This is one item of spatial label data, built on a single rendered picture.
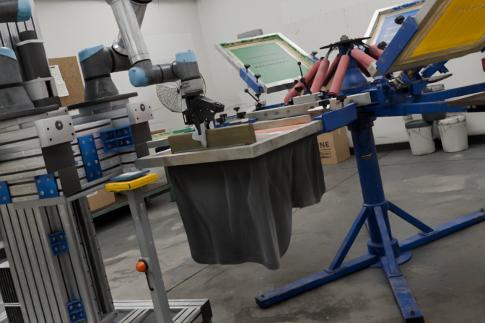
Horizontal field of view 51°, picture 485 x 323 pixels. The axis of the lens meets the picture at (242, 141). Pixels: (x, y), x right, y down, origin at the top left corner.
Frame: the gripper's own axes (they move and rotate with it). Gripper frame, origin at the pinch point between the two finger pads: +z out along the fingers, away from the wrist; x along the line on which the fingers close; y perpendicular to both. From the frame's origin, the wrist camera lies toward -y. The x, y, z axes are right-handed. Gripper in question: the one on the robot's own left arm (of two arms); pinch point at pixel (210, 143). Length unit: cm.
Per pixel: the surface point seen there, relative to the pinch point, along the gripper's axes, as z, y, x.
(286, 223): 35.1, -19.5, -9.8
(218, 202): 22.6, 0.9, 2.1
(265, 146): 3.7, -28.2, 4.6
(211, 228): 32.5, 7.8, 1.9
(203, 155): 2.6, -6.5, 12.2
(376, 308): 100, -16, -73
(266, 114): -3, 22, -72
